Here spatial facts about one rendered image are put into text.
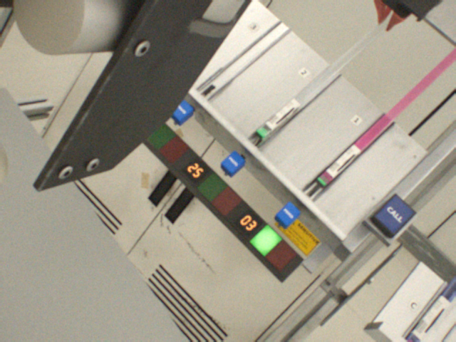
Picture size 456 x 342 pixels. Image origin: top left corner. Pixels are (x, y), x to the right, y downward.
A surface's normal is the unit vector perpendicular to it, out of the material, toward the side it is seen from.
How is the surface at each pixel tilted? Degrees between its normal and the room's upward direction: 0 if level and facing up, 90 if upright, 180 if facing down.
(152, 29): 90
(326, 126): 46
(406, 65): 90
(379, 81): 90
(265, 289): 90
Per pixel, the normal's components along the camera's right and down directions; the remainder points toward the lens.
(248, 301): -0.45, 0.19
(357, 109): 0.06, -0.35
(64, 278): 0.55, -0.70
